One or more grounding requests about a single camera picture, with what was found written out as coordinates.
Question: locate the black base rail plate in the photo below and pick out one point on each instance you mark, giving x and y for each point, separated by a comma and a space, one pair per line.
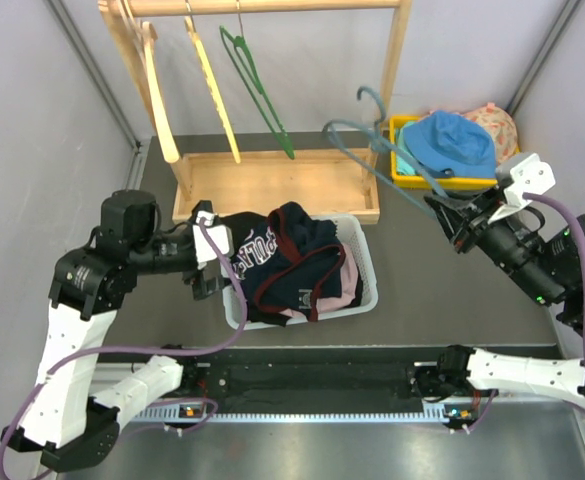
326, 380

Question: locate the wooden clothes rack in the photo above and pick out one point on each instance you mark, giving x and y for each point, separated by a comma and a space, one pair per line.
324, 180

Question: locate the navy maroon-trimmed jersey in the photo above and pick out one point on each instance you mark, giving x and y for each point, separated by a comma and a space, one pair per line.
292, 265

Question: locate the beige wooden hanger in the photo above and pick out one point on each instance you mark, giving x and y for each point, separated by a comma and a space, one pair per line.
144, 37

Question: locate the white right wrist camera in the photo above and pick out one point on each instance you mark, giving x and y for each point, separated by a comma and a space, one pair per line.
537, 171

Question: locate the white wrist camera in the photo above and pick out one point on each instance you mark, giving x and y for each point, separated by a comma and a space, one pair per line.
537, 171
211, 237

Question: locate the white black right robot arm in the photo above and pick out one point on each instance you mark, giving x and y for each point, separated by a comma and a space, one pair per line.
549, 272

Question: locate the yellow metal-hook hanger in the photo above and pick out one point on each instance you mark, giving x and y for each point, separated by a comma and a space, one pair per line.
211, 82

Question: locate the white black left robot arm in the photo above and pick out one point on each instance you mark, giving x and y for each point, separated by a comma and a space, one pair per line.
69, 426

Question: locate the white plastic laundry basket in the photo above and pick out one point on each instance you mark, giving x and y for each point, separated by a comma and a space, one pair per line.
350, 232

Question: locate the green plastic hanger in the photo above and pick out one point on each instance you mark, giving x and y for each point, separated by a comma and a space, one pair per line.
241, 57

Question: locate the blue plastic hanger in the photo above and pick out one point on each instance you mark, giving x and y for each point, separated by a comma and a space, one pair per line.
379, 144

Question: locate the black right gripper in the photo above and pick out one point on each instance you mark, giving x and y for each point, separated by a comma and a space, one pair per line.
460, 231

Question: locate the pink tank top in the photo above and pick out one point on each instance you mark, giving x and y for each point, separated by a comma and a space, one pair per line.
332, 275

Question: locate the yellow plastic bin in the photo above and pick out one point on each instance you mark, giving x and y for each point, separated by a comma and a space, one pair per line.
504, 178

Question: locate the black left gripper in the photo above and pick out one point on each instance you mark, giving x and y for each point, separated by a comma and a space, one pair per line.
201, 287

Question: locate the black tank top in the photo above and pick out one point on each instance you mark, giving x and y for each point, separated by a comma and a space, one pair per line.
267, 317

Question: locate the pink floral hat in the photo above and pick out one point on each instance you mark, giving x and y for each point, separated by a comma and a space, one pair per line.
499, 125

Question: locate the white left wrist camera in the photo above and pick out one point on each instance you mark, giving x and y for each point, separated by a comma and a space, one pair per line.
211, 237

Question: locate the blue bucket hat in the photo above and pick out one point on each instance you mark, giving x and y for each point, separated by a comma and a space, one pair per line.
448, 145

